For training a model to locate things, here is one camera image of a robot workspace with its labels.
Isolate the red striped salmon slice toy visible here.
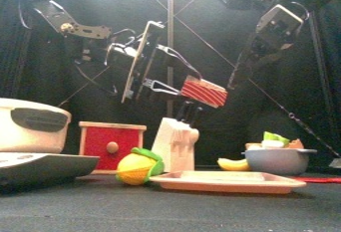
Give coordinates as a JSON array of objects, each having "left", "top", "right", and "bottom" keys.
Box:
[{"left": 179, "top": 74, "right": 228, "bottom": 109}]

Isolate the white toy knife block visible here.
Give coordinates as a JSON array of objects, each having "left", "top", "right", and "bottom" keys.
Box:
[{"left": 151, "top": 116, "right": 200, "bottom": 173}]

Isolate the red wooden drawer box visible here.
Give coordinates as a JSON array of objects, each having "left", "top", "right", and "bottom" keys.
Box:
[{"left": 77, "top": 120, "right": 148, "bottom": 175}]

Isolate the green toy vegetable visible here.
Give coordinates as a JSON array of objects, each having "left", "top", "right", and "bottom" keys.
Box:
[{"left": 262, "top": 130, "right": 291, "bottom": 144}]

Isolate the yellow corn toy green husk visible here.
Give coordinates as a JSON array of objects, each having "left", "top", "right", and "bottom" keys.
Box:
[{"left": 115, "top": 146, "right": 167, "bottom": 186}]

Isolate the tan toy food piece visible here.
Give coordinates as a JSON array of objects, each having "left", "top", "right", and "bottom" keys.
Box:
[{"left": 243, "top": 142, "right": 263, "bottom": 151}]

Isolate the white toy food piece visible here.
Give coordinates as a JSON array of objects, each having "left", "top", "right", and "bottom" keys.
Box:
[{"left": 259, "top": 139, "right": 286, "bottom": 150}]

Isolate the yellow toy banana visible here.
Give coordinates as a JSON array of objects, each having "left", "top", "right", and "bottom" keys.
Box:
[{"left": 215, "top": 157, "right": 252, "bottom": 172}]

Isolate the orange brown toy food piece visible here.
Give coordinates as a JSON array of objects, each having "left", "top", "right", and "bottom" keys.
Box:
[{"left": 286, "top": 137, "right": 306, "bottom": 150}]

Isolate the pink plastic tray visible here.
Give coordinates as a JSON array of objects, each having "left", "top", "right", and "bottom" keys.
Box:
[{"left": 148, "top": 169, "right": 307, "bottom": 195}]

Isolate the grey toy pot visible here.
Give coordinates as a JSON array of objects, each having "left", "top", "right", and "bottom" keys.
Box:
[{"left": 240, "top": 147, "right": 318, "bottom": 176}]

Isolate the grey object at table edge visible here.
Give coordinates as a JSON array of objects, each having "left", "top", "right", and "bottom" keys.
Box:
[{"left": 327, "top": 157, "right": 341, "bottom": 170}]

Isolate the grey white toy stove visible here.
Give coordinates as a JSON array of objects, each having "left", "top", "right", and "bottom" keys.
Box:
[{"left": 0, "top": 151, "right": 101, "bottom": 188}]

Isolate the red flat mat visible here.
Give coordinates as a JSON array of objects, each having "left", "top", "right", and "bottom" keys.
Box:
[{"left": 290, "top": 175, "right": 341, "bottom": 184}]

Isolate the grey vertical frame pole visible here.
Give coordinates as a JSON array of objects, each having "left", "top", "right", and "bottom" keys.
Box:
[{"left": 167, "top": 0, "right": 175, "bottom": 118}]

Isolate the white pot with black handle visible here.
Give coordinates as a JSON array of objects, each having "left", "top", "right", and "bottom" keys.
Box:
[{"left": 0, "top": 98, "right": 73, "bottom": 154}]

